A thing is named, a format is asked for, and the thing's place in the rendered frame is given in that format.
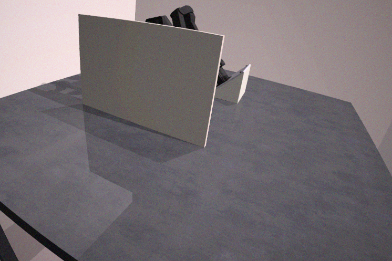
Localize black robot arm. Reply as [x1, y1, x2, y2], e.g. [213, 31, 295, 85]
[164, 5, 231, 87]

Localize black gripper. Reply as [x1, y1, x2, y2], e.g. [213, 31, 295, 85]
[146, 16, 166, 25]

